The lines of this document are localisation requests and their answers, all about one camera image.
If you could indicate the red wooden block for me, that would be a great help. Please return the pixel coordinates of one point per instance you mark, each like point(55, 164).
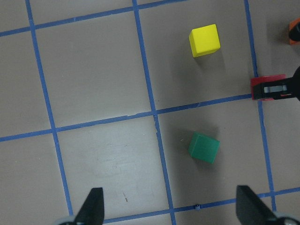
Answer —
point(273, 87)

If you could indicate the orange wooden block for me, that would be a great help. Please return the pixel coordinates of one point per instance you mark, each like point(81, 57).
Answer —
point(290, 24)

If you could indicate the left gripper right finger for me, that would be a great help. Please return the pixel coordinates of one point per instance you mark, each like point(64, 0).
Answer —
point(251, 210)

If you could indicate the yellow wooden block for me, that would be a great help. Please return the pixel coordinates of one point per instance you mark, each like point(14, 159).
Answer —
point(204, 40)

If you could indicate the green wooden block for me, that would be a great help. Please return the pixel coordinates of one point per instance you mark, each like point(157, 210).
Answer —
point(203, 147)

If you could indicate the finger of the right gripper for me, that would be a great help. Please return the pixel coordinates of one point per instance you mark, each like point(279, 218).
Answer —
point(294, 84)
point(294, 32)

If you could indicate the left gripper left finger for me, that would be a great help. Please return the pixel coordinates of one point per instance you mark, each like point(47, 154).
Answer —
point(92, 210)

